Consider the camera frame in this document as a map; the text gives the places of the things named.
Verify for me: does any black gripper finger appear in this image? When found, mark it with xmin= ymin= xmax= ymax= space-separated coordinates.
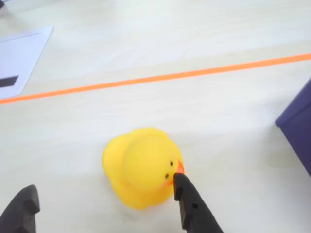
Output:
xmin=173 ymin=172 xmax=225 ymax=233
xmin=0 ymin=184 xmax=41 ymax=233

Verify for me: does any yellow rubber duck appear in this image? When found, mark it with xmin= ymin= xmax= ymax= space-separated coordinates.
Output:
xmin=102 ymin=127 xmax=185 ymax=211

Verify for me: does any blue rectangular box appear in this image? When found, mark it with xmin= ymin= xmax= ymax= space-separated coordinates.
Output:
xmin=275 ymin=77 xmax=311 ymax=178

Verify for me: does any long orange tape strip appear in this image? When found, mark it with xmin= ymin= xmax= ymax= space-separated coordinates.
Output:
xmin=0 ymin=53 xmax=311 ymax=105

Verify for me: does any white printed paper sheet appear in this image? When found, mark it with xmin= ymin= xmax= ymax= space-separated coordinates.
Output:
xmin=0 ymin=25 xmax=54 ymax=99

